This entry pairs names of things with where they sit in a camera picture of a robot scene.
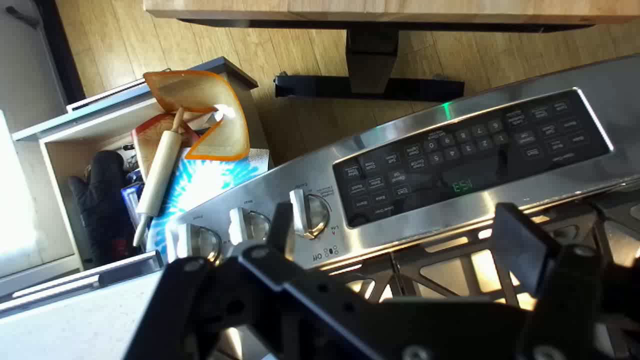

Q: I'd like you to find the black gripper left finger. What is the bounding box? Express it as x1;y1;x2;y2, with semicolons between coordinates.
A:
265;202;293;255

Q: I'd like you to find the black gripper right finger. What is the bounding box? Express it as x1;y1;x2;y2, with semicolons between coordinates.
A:
492;202;560;294

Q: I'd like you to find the stainless steel gas stove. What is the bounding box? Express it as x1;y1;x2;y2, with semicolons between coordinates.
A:
161;55;640;360

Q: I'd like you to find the blue white patterned cloth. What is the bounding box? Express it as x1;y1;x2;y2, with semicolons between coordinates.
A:
147;148;270;256

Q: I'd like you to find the black stove control panel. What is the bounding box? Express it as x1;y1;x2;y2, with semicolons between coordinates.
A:
332;91;612;228

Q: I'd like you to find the wooden rolling pin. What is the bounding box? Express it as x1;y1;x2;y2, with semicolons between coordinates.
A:
132;109;184;248

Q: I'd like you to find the black oven glove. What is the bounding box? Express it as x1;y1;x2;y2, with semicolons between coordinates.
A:
67;150;132;265

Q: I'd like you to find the wooden table with black base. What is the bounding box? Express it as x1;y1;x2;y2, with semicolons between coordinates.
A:
144;0;640;96

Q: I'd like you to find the open white drawer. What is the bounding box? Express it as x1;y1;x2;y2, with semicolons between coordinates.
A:
0;58;267;317

